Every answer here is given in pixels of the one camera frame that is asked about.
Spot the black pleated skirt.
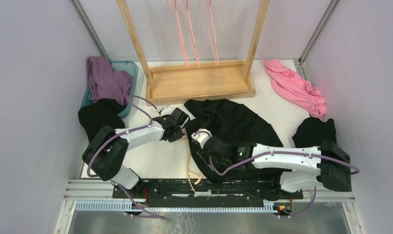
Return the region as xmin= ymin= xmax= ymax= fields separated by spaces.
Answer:
xmin=184 ymin=99 xmax=284 ymax=183

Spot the black garment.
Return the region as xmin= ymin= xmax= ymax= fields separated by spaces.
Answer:
xmin=292 ymin=117 xmax=337 ymax=148
xmin=78 ymin=98 xmax=126 ymax=142

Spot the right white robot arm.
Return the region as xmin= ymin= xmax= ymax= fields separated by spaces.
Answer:
xmin=193 ymin=134 xmax=358 ymax=199

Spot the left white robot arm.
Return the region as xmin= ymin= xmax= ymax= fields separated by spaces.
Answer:
xmin=82 ymin=108 xmax=189 ymax=198

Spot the wooden hanger rack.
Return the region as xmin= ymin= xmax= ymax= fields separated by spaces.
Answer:
xmin=117 ymin=0 xmax=269 ymax=104

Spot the teal plastic basket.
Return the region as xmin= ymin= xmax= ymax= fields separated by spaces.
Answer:
xmin=80 ymin=60 xmax=139 ymax=119

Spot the purple garment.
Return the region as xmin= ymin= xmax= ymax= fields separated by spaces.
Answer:
xmin=86 ymin=56 xmax=134 ymax=106

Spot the pink garment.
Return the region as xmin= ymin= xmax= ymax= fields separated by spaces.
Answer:
xmin=262 ymin=59 xmax=326 ymax=120

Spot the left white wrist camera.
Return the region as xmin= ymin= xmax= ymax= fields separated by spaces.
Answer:
xmin=157 ymin=105 xmax=173 ymax=116

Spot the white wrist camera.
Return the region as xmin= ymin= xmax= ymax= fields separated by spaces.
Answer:
xmin=157 ymin=105 xmax=173 ymax=116
xmin=191 ymin=129 xmax=212 ymax=149

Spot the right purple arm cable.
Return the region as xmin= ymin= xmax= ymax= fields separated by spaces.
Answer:
xmin=191 ymin=129 xmax=361 ymax=217

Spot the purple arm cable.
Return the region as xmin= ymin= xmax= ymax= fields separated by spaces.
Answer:
xmin=86 ymin=95 xmax=160 ymax=178
xmin=191 ymin=129 xmax=361 ymax=217

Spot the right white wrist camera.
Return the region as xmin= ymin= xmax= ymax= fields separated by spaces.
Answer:
xmin=191 ymin=129 xmax=212 ymax=149

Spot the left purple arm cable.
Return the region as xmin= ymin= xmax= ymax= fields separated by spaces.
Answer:
xmin=86 ymin=95 xmax=160 ymax=178

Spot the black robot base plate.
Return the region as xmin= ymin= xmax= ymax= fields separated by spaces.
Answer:
xmin=112 ymin=179 xmax=303 ymax=208

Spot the pink wire hanger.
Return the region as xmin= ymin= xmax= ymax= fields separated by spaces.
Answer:
xmin=203 ymin=0 xmax=220 ymax=66
xmin=169 ymin=0 xmax=201 ymax=69

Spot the slotted grey cable duct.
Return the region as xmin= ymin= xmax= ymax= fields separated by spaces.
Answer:
xmin=75 ymin=201 xmax=277 ymax=214

